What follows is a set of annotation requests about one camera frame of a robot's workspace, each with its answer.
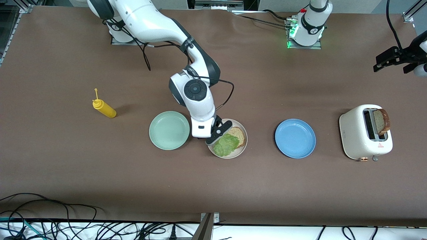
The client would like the long black looping cable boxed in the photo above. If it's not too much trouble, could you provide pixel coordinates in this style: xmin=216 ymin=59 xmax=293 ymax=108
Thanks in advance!
xmin=0 ymin=193 xmax=98 ymax=240

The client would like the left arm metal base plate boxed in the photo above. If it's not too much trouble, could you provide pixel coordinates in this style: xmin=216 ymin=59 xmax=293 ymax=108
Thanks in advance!
xmin=286 ymin=18 xmax=322 ymax=50

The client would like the aluminium frame rail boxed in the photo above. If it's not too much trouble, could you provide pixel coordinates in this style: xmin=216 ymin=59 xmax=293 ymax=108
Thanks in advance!
xmin=402 ymin=0 xmax=427 ymax=23
xmin=0 ymin=0 xmax=45 ymax=67

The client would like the tangled black cable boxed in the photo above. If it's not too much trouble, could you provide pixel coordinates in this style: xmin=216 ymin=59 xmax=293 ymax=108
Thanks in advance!
xmin=97 ymin=222 xmax=200 ymax=240

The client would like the black and metal device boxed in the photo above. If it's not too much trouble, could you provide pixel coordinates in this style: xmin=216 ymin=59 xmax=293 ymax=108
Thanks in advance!
xmin=187 ymin=0 xmax=259 ymax=11

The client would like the mint green plate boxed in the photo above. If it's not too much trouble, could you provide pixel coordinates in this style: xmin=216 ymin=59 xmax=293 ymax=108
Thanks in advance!
xmin=149 ymin=111 xmax=190 ymax=151

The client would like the blue plate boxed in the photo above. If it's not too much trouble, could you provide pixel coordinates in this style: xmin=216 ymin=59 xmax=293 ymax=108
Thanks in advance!
xmin=275 ymin=119 xmax=316 ymax=159

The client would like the yellow squeeze bottle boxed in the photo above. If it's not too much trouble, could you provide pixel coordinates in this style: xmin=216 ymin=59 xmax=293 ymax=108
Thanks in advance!
xmin=92 ymin=88 xmax=117 ymax=118

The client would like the teal cable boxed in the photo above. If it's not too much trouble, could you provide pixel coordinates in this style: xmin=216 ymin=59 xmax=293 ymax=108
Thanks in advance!
xmin=0 ymin=217 xmax=39 ymax=240

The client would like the thick black base cable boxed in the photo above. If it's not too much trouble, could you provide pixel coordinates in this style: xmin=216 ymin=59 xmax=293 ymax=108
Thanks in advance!
xmin=262 ymin=9 xmax=295 ymax=21

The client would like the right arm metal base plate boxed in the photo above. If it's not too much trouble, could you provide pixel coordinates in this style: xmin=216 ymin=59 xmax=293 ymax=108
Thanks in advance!
xmin=111 ymin=32 xmax=149 ymax=46

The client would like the thin black base cable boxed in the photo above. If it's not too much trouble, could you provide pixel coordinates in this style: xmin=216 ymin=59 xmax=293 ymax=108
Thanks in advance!
xmin=238 ymin=15 xmax=291 ymax=30

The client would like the white toaster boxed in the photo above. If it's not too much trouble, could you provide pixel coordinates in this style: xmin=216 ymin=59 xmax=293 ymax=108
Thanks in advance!
xmin=339 ymin=104 xmax=393 ymax=162

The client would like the grey metal bracket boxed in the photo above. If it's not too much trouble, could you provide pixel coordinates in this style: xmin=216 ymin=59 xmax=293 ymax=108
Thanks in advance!
xmin=192 ymin=212 xmax=220 ymax=240

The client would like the beige plate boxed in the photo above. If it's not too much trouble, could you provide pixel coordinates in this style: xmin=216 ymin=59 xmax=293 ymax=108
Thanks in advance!
xmin=207 ymin=118 xmax=248 ymax=159

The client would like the green lettuce leaf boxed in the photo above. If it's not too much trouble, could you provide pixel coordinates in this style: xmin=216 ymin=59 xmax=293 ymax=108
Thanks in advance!
xmin=213 ymin=133 xmax=241 ymax=157

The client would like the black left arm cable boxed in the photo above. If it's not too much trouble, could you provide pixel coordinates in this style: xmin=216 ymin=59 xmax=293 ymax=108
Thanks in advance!
xmin=386 ymin=0 xmax=403 ymax=50

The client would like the brown bread slice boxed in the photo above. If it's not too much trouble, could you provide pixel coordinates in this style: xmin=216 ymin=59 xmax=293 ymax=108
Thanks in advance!
xmin=228 ymin=127 xmax=247 ymax=148
xmin=373 ymin=108 xmax=391 ymax=136

